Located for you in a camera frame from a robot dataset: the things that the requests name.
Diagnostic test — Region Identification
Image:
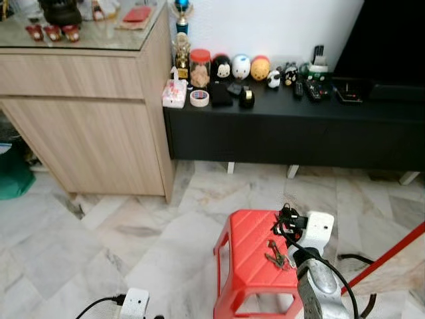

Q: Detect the orange yellow round figure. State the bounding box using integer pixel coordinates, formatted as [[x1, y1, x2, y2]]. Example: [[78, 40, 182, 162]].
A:
[[250, 56, 271, 82]]

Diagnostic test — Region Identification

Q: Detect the black wallet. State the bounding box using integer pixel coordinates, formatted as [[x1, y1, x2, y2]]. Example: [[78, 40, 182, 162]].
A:
[[208, 81, 234, 108]]

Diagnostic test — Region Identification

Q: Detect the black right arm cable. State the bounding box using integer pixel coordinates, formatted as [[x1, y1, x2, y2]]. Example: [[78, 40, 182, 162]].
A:
[[272, 216, 361, 319]]

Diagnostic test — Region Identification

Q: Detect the flat red box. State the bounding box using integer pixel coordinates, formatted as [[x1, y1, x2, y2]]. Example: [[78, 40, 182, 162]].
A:
[[122, 6, 154, 27]]

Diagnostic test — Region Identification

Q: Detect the red plastic stool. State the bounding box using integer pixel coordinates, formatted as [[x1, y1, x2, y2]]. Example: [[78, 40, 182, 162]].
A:
[[214, 209, 313, 319]]

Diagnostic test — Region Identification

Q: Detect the black low TV console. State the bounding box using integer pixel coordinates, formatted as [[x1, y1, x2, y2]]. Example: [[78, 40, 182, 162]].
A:
[[164, 78, 425, 175]]

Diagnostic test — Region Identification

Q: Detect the black television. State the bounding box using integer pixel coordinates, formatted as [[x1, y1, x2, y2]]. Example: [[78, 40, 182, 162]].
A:
[[332, 0, 425, 87]]

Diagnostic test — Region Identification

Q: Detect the black tape dispenser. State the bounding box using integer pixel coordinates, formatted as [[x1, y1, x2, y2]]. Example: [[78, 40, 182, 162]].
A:
[[238, 86, 256, 110]]

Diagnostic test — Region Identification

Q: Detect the small black white figure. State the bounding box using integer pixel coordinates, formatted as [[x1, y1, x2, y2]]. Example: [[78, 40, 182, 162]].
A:
[[267, 70, 282, 90]]

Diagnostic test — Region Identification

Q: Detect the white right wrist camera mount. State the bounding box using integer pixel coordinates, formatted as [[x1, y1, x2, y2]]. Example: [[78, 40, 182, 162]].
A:
[[302, 211, 335, 257]]

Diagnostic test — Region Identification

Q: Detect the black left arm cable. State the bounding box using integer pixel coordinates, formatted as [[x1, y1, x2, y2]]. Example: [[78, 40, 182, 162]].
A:
[[74, 294, 127, 319]]

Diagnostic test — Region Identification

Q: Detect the black remote control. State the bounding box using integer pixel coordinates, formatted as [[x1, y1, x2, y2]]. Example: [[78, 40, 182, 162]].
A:
[[306, 79, 330, 102]]

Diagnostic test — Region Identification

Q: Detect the white dock with black phone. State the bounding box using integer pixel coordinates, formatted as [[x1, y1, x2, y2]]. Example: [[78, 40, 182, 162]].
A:
[[310, 45, 330, 73]]

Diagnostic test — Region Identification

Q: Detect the black cable on floor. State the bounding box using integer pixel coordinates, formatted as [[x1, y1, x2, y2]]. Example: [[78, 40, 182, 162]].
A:
[[337, 252, 378, 317]]

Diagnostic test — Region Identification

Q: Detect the black pot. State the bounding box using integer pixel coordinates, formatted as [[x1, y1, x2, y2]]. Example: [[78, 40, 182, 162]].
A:
[[38, 0, 84, 27]]

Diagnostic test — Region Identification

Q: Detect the green bag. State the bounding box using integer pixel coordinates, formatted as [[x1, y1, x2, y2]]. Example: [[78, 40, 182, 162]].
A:
[[0, 142, 36, 201]]

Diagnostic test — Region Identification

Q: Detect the bunch of metal keys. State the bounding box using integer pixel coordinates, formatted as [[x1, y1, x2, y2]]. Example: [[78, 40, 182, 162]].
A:
[[265, 241, 290, 270]]

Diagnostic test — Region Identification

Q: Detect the roll of tape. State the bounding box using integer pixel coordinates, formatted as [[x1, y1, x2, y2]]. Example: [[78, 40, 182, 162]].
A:
[[190, 90, 211, 108]]

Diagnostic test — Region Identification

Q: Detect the gold and blue trophy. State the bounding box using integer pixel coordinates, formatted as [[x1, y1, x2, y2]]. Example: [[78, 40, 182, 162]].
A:
[[171, 0, 194, 80]]

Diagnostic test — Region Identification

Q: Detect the light wooden cabinet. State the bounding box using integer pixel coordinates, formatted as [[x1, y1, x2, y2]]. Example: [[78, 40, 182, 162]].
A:
[[0, 0, 175, 203]]

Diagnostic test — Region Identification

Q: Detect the clear jar with red lid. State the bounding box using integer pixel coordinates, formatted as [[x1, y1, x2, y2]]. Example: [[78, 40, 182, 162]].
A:
[[190, 49, 212, 90]]

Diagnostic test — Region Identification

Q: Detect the white round figure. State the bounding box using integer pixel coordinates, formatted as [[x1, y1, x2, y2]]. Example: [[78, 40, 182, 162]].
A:
[[232, 54, 252, 81]]

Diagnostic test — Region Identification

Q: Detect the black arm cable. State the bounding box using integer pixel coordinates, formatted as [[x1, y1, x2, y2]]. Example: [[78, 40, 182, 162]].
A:
[[272, 216, 361, 319], [74, 294, 127, 319]]

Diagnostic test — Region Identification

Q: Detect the red-edged wooden board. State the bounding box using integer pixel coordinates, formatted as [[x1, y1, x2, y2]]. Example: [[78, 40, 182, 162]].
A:
[[341, 223, 425, 296]]

